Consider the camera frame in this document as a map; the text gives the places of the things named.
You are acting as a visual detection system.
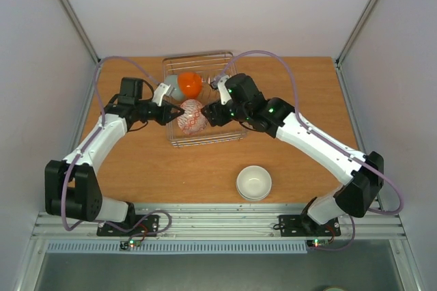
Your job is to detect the red patterned ceramic bowl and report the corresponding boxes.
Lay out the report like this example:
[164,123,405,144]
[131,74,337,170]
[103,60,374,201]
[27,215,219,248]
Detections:
[177,99,208,135]

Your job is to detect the teal patterned ceramic bowl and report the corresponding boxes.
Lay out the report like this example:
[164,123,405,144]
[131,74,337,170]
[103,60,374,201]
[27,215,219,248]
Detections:
[164,74,186,102]

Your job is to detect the white and orange bowl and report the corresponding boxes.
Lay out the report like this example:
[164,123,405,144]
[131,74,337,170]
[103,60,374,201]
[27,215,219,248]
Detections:
[178,72,202,99]

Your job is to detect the chrome wire dish rack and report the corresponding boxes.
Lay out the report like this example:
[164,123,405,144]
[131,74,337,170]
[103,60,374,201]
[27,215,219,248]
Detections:
[162,51,247,148]

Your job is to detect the blue zigzag patterned bowl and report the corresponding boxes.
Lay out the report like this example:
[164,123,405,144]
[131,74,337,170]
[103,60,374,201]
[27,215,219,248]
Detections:
[236,165,272,197]

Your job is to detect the striped ceramic bowl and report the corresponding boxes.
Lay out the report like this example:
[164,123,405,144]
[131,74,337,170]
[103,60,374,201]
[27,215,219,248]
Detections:
[239,192,270,202]

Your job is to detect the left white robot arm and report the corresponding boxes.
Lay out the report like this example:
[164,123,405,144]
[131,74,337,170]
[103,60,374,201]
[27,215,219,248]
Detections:
[44,77,184,235]

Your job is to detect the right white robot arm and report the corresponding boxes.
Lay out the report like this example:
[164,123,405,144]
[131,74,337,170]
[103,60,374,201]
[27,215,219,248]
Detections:
[201,74,384,234]

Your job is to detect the left small circuit board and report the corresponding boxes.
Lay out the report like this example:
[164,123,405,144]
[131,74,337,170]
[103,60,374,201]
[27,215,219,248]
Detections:
[119,240,142,251]

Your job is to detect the small circuit board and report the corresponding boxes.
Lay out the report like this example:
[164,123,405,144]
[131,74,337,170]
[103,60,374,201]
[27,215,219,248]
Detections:
[119,240,142,251]
[307,238,332,248]

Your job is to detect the right small circuit board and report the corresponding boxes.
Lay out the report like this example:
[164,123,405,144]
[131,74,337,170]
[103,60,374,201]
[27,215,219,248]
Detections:
[307,238,332,248]

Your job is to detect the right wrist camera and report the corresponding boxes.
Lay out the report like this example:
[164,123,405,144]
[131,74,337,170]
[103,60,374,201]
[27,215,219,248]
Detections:
[210,74,231,105]

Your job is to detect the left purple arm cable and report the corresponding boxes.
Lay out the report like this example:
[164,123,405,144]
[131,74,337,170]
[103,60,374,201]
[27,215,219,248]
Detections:
[63,55,173,237]

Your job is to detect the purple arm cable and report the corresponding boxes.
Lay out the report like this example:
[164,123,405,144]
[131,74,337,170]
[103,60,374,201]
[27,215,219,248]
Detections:
[218,50,406,253]
[63,55,173,237]

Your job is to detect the aluminium rail frame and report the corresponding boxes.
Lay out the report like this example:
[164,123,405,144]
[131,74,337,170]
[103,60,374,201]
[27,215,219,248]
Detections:
[31,202,406,240]

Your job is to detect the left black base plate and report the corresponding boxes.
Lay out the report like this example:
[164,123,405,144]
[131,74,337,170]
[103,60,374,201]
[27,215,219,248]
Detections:
[96,214,160,237]

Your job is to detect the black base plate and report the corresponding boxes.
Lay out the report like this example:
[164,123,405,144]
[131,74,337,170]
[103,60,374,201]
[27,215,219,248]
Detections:
[96,214,160,237]
[272,214,341,237]

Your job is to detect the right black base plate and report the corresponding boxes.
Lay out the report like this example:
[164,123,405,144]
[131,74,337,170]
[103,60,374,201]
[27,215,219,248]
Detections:
[272,214,341,237]

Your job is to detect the grey slotted cable duct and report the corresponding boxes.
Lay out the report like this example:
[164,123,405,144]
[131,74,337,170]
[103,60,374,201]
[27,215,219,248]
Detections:
[46,240,307,255]

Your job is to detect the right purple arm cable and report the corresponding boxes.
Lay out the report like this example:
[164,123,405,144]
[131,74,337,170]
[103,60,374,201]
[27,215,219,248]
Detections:
[218,50,406,253]

